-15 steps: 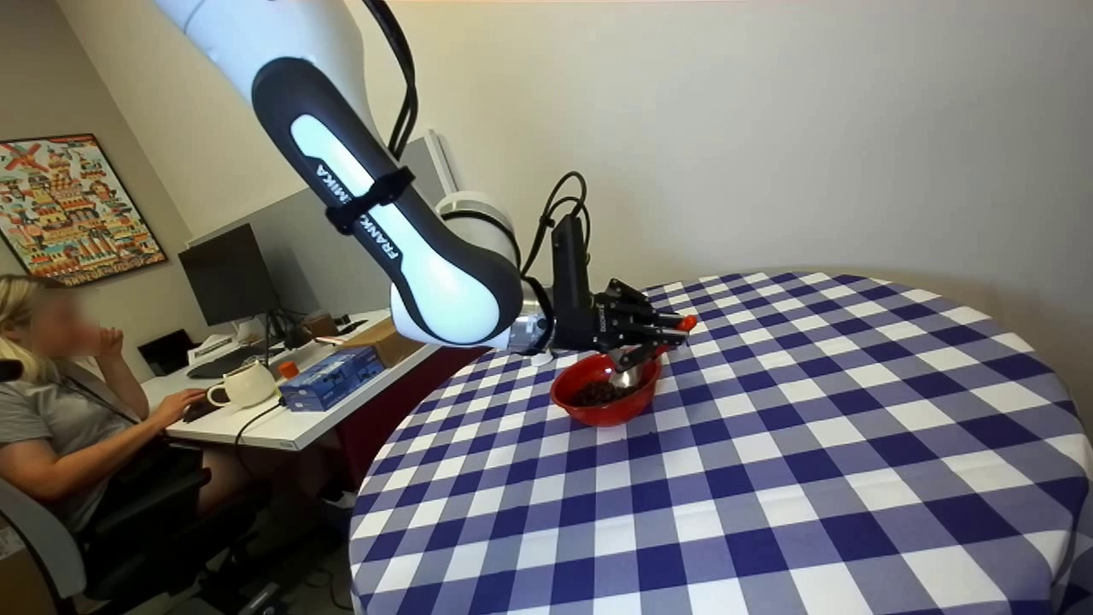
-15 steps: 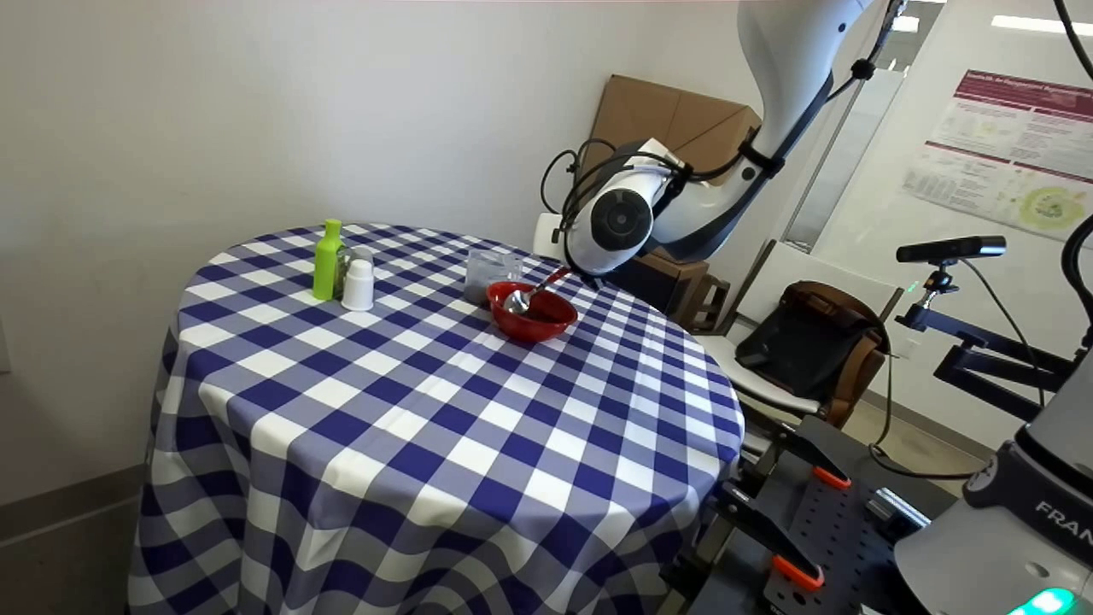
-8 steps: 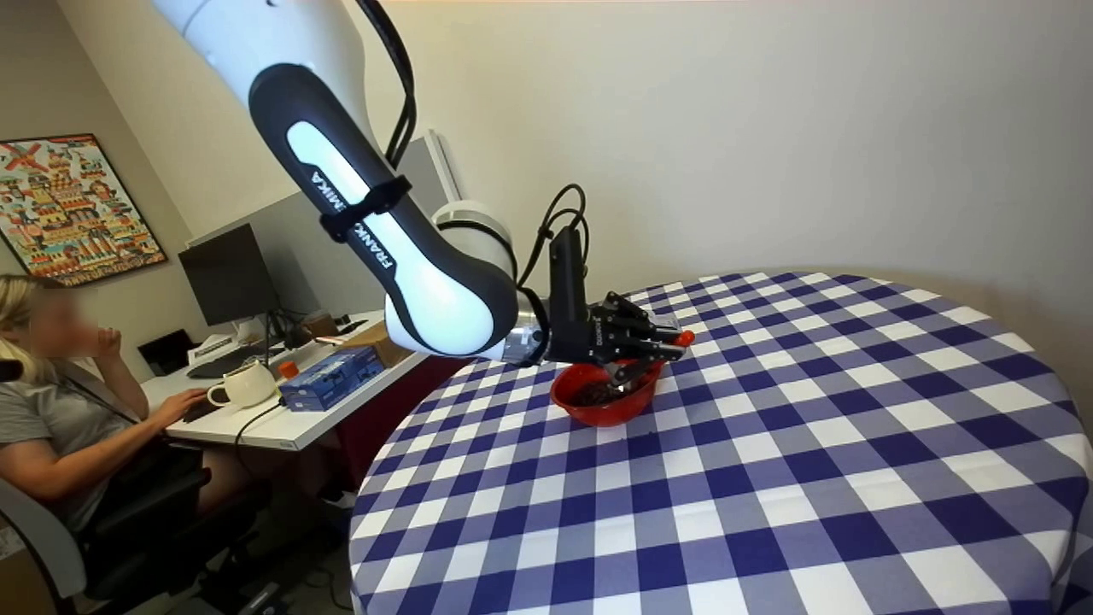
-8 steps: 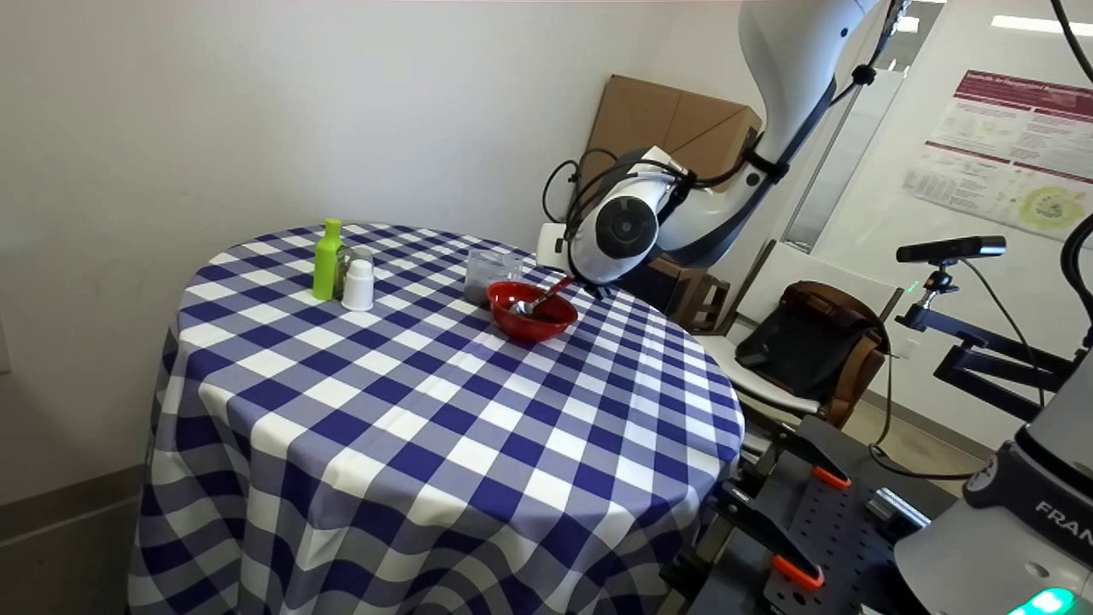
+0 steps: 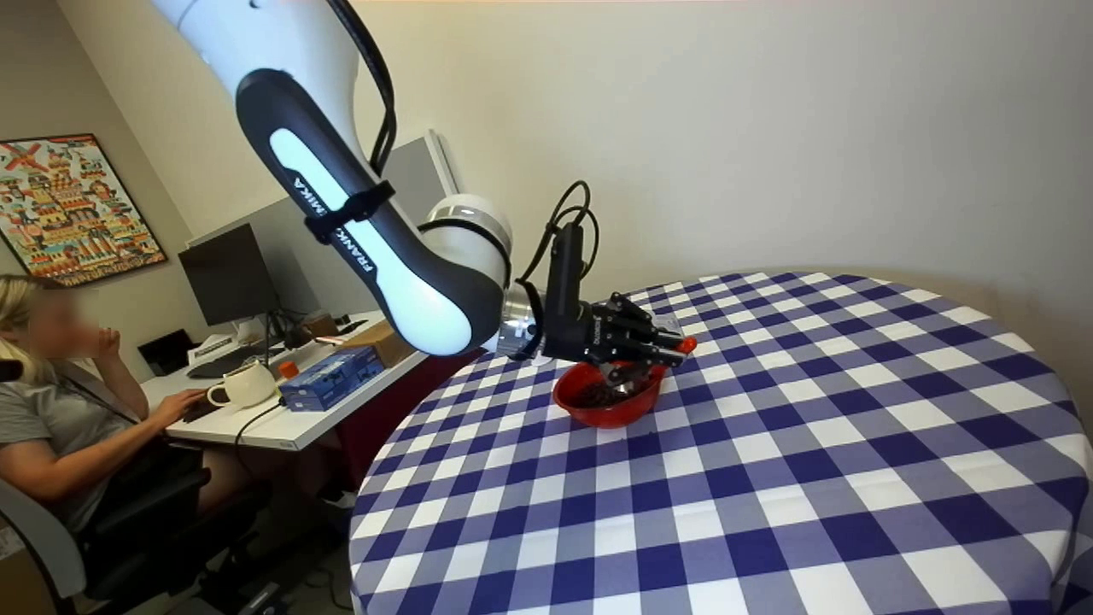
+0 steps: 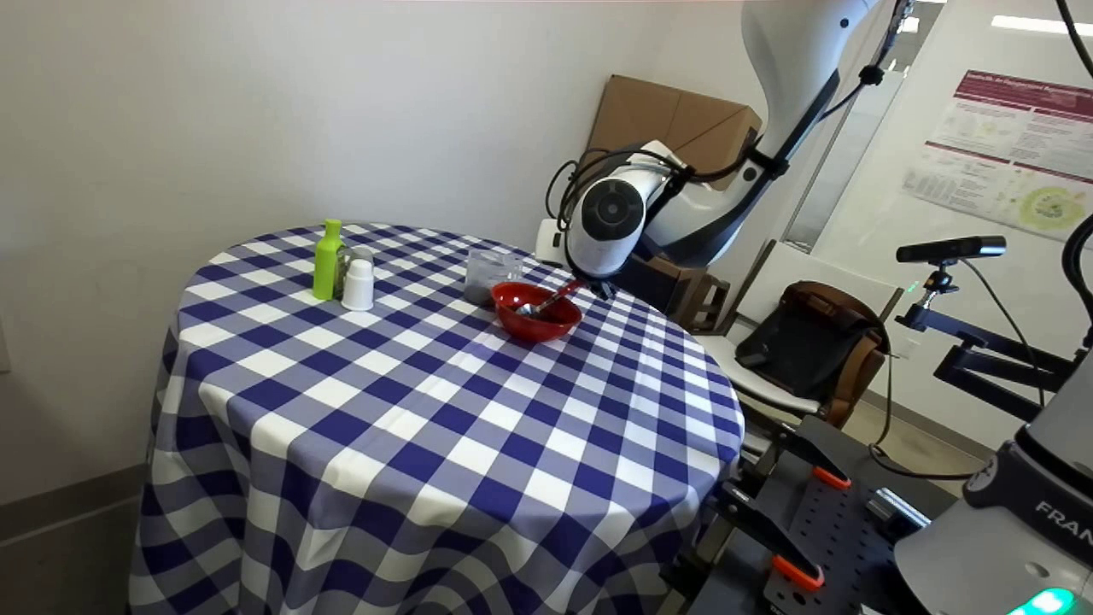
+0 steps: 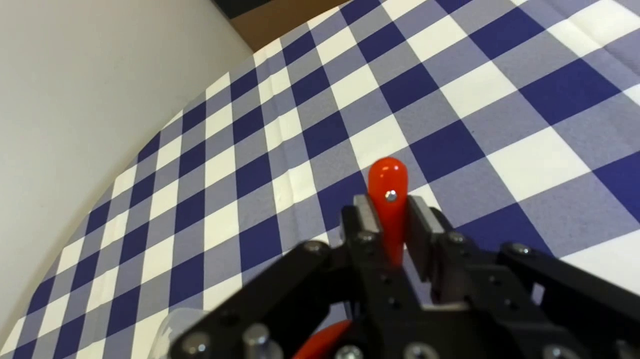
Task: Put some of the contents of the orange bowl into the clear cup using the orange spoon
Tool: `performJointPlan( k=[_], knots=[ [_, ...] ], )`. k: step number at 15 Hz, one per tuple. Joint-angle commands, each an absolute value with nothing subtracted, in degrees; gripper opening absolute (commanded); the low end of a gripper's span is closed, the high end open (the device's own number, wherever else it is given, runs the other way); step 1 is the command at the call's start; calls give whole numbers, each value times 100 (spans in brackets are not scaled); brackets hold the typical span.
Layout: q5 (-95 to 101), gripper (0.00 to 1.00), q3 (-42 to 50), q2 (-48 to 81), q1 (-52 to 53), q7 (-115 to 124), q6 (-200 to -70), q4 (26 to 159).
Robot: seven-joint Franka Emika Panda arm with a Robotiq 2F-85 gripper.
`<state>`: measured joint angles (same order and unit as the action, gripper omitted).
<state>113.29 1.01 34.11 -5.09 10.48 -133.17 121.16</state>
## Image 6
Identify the grey Franka robot base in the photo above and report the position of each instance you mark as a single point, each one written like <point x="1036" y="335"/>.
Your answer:
<point x="1011" y="549"/>

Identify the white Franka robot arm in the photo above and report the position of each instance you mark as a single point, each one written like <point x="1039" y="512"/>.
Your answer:
<point x="797" y="46"/>

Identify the orange plastic bowl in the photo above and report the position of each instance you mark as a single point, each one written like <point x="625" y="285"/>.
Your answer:
<point x="535" y="330"/>

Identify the clear plastic cup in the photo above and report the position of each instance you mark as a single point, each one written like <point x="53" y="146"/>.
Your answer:
<point x="489" y="273"/>

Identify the dark wooden crate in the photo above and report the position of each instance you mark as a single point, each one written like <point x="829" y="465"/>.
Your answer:
<point x="679" y="290"/>

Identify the blue white checkered tablecloth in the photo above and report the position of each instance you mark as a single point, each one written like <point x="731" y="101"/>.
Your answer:
<point x="433" y="457"/>

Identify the small white shaker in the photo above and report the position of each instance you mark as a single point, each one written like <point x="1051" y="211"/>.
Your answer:
<point x="359" y="289"/>

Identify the green plastic bottle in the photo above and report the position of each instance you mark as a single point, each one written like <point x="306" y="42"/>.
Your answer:
<point x="330" y="265"/>

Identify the large brown cardboard box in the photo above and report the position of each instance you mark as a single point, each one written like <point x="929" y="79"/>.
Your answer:
<point x="671" y="120"/>

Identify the black chair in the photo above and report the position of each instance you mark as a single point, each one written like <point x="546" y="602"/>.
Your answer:
<point x="815" y="344"/>

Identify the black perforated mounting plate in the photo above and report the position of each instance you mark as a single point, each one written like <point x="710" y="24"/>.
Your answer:
<point x="822" y="523"/>

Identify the grey metal frame strip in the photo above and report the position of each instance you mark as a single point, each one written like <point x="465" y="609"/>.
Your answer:
<point x="856" y="131"/>

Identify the black bar camera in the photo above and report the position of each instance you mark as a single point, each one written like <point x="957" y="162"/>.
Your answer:
<point x="952" y="248"/>

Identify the black metal camera stand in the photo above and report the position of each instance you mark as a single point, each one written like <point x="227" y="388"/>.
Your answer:
<point x="992" y="355"/>

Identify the wall poster with red header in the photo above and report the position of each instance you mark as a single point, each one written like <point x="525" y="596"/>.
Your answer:
<point x="1011" y="156"/>

